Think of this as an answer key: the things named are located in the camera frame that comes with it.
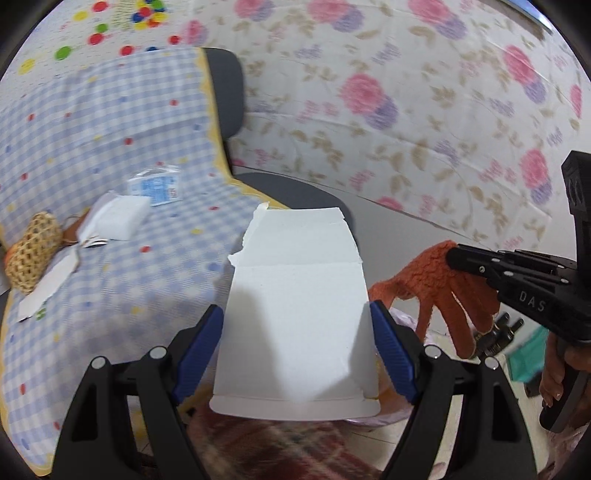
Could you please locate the white cardboard box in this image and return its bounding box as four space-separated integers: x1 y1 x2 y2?
209 203 382 422

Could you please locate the blue and white milk carton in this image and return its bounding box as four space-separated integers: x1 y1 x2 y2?
127 167 181 207

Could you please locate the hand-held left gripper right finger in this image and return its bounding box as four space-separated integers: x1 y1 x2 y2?
369 299 539 480

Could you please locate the orange fuzzy glove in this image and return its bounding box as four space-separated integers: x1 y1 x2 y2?
367 240 499 361

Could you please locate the blue checkered dotted cloth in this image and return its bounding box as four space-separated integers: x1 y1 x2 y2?
0 46 287 476

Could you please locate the woven bamboo basket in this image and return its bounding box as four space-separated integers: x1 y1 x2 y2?
4 211 63 296

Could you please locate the black metal object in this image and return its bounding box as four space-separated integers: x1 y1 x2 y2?
471 314 525 356

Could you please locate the floral print sheet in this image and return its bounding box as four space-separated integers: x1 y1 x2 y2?
185 0 591 296

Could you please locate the white foam block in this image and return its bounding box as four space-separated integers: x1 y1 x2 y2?
81 191 152 241

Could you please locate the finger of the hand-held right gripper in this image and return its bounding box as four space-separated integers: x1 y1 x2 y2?
445 244 575 289

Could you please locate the teal cloth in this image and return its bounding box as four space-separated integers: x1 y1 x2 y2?
505 328 550 384

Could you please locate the person's right hand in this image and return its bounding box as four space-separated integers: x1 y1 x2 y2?
539 330 565 409

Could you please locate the red plaid clothing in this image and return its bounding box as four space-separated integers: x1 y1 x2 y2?
185 406 416 480

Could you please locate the balloon print plastic sheet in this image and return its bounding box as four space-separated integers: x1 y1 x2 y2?
0 0 213 93

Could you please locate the small white cardboard piece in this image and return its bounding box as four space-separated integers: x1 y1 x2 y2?
17 251 81 322

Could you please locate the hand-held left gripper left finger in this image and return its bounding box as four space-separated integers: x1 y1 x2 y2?
54 304 225 480

